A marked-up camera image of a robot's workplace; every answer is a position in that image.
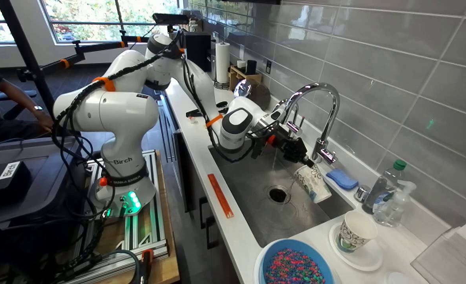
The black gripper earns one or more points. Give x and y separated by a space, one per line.
284 138

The person forearm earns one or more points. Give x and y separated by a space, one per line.
24 96

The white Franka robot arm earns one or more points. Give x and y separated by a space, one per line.
122 115

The round sink drain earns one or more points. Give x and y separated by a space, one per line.
278 194

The stainless steel sink basin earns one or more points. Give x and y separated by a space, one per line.
264 214

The small white cup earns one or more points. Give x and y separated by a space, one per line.
240 63

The person hand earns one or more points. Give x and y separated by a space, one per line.
46 121

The blue sponge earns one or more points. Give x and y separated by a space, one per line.
341 178

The small chrome cap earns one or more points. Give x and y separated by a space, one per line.
360 194

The tall chrome faucet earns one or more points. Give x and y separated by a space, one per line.
327 94

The clear bottle green cap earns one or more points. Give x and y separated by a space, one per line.
382 191

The orange flat strip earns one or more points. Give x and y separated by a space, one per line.
220 195

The blue bowl of beads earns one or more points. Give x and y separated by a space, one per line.
295 265

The clear plastic container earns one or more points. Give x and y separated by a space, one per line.
400 205

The black mug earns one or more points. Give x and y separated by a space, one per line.
251 66

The white saucer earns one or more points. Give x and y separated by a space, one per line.
366 260

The white paper towel roll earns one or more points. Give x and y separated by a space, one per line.
221 63

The black box appliance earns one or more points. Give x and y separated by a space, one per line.
197 52

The aluminium profile robot stand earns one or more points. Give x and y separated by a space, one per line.
147 230

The white ribbed box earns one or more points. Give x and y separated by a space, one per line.
453 257

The dark grey tote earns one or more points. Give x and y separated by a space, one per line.
47 173

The large window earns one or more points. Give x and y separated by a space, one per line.
84 20

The black tripod pole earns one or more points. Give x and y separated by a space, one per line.
25 49

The black box with label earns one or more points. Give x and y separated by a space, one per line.
0 191

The black clamp bracket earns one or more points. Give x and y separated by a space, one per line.
194 112

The black stereo camera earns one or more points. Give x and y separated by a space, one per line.
169 17

